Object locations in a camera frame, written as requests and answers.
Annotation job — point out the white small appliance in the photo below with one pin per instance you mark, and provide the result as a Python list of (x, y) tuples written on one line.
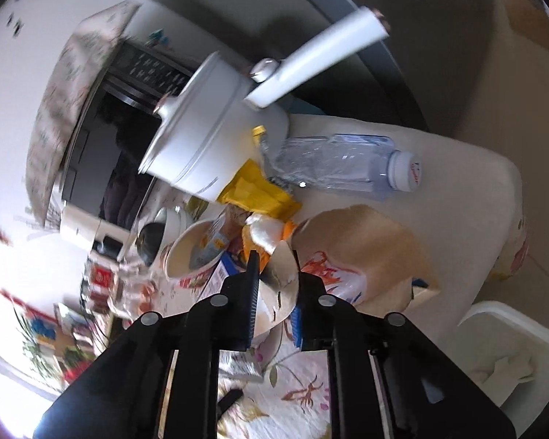
[(77, 228)]

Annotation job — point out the dark green squash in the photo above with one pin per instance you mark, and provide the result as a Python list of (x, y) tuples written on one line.
[(148, 238)]

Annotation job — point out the orange peel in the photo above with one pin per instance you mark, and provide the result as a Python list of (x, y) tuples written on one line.
[(289, 229), (248, 244)]

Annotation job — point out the small bottle with gold cap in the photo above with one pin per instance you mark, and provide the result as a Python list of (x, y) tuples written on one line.
[(258, 131)]

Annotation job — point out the white tissue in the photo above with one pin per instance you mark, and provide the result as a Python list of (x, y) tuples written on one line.
[(265, 233)]

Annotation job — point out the white bowl with flower print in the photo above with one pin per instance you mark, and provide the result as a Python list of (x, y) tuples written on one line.
[(178, 224)]

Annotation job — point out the white plastic chair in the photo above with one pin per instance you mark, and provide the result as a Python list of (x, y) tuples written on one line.
[(498, 329)]

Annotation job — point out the white bag with red print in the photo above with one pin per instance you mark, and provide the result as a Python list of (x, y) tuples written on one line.
[(334, 279)]

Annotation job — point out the brown paper bag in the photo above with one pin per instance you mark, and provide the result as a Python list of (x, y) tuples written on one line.
[(370, 247)]

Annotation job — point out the white electric pot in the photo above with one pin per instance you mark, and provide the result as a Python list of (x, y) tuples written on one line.
[(210, 137)]

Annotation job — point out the black microwave oven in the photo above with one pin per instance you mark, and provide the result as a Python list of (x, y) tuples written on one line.
[(96, 155)]

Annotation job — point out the floral tablecloth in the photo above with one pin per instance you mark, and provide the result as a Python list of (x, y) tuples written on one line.
[(462, 192)]

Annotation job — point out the blue and white carton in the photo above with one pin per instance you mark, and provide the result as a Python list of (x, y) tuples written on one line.
[(231, 265)]

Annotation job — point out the beige torn paper scrap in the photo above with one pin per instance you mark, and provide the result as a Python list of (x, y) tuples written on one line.
[(277, 283)]

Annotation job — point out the clear plastic bottle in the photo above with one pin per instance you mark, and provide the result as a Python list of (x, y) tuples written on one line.
[(338, 164)]

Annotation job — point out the small printed box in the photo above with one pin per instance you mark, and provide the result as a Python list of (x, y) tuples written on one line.
[(238, 368)]

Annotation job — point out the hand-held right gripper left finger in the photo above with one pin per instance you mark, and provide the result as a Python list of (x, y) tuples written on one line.
[(252, 302)]

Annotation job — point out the instant noodle cup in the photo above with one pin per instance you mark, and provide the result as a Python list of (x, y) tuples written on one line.
[(183, 260)]

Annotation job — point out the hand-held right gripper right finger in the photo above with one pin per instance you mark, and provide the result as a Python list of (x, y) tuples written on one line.
[(297, 324)]

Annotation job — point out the floral cover cloth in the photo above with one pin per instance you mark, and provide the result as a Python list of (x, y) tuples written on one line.
[(68, 91)]

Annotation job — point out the grey refrigerator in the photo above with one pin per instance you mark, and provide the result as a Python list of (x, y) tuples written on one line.
[(384, 55)]

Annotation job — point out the red packet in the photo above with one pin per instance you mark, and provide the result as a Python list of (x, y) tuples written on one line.
[(103, 278)]

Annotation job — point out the yellow wrapper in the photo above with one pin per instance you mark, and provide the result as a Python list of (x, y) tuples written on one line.
[(251, 192)]

